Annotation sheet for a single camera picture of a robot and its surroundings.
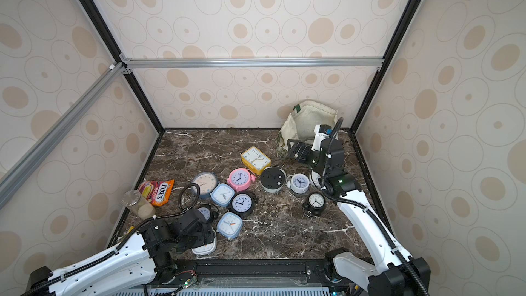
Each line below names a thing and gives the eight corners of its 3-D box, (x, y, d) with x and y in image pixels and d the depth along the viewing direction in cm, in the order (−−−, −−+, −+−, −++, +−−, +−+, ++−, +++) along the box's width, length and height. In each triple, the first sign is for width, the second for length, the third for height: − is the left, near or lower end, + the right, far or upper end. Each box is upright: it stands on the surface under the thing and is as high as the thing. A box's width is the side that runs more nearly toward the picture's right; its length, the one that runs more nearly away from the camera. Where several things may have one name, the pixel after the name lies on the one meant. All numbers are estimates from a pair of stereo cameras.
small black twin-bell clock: (304, 214, 89) (305, 211, 86) (307, 194, 95) (309, 190, 93) (321, 219, 88) (323, 216, 85) (324, 199, 94) (325, 195, 91)
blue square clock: (208, 200, 93) (207, 197, 90) (219, 184, 98) (218, 180, 96) (227, 209, 90) (226, 206, 88) (237, 191, 96) (236, 188, 93)
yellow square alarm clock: (238, 159, 109) (237, 156, 106) (253, 148, 114) (253, 144, 111) (257, 176, 102) (257, 173, 100) (272, 164, 107) (273, 160, 105)
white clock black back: (259, 193, 96) (259, 188, 92) (260, 170, 104) (260, 165, 100) (286, 193, 96) (287, 188, 92) (285, 170, 104) (285, 165, 100)
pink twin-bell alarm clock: (224, 185, 99) (223, 181, 96) (238, 168, 105) (237, 164, 102) (243, 195, 96) (242, 191, 93) (256, 177, 102) (255, 173, 99)
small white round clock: (286, 193, 96) (287, 190, 93) (285, 177, 102) (286, 173, 99) (310, 193, 96) (311, 190, 93) (307, 177, 102) (308, 173, 99)
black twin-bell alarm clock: (228, 213, 90) (227, 209, 87) (238, 191, 97) (237, 188, 94) (250, 220, 88) (250, 217, 85) (259, 198, 95) (259, 194, 92)
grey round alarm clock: (189, 188, 98) (186, 185, 95) (202, 172, 104) (201, 168, 101) (206, 197, 95) (205, 194, 92) (219, 179, 101) (218, 176, 98)
